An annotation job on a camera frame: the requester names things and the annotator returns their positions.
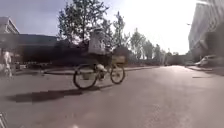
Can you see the grey asphalt road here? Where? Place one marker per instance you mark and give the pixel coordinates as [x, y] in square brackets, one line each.
[150, 100]

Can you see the large leafy tree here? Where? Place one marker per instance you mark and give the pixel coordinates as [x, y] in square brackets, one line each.
[81, 16]

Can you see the white car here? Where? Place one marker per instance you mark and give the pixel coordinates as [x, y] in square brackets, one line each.
[206, 61]

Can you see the bicycle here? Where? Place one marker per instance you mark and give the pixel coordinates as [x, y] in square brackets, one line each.
[85, 77]

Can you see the pale kerb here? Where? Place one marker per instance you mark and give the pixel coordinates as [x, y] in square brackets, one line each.
[63, 70]

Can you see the dark hedge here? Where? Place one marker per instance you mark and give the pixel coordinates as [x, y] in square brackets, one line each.
[40, 50]

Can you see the person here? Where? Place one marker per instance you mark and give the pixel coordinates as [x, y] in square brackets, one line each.
[96, 45]
[6, 61]

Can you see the tall grey building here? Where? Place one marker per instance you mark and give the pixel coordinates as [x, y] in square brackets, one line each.
[203, 26]

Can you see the row of trees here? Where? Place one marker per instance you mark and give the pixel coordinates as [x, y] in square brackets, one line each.
[137, 41]

